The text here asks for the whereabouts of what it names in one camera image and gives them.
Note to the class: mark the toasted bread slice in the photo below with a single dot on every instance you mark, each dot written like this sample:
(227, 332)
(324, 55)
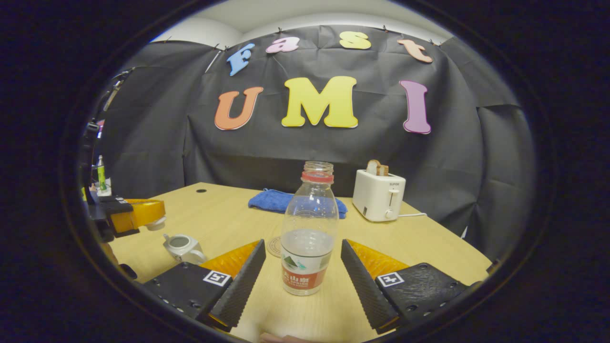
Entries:
(376, 167)

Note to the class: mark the white flowered teacup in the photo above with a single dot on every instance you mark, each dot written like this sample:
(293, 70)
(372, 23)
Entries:
(183, 250)

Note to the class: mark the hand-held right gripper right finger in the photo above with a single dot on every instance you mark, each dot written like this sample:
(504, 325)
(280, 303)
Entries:
(364, 286)

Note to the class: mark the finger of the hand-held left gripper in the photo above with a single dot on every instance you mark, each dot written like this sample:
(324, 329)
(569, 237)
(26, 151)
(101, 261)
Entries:
(138, 214)

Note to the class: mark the green drink bottle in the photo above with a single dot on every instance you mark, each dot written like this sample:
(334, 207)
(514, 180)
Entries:
(101, 174)

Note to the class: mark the white side table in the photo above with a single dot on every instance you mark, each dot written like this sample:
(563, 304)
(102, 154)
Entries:
(105, 190)

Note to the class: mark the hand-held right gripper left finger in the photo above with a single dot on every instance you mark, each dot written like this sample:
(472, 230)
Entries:
(238, 286)

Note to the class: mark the white toaster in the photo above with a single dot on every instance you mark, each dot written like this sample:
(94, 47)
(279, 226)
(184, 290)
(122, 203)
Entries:
(376, 195)

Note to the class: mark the blue towel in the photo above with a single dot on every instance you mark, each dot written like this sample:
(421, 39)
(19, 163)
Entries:
(267, 200)

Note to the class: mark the clear plastic water bottle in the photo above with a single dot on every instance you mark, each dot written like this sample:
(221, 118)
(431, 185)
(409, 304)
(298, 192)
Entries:
(310, 214)

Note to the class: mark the round wooden coaster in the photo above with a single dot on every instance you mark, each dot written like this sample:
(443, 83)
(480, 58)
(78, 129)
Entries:
(274, 247)

